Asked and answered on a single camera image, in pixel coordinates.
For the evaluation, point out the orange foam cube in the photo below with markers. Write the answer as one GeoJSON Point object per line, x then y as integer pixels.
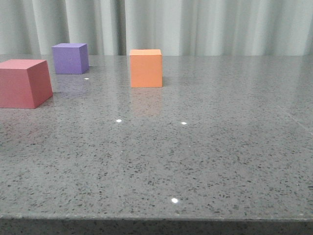
{"type": "Point", "coordinates": [146, 68]}

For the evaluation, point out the purple foam cube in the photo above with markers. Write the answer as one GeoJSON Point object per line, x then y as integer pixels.
{"type": "Point", "coordinates": [70, 58]}

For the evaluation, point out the red foam cube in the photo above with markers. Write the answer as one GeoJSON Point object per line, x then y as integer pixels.
{"type": "Point", "coordinates": [24, 83]}

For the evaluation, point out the pale green curtain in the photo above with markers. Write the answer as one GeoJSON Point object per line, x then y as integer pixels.
{"type": "Point", "coordinates": [176, 27]}

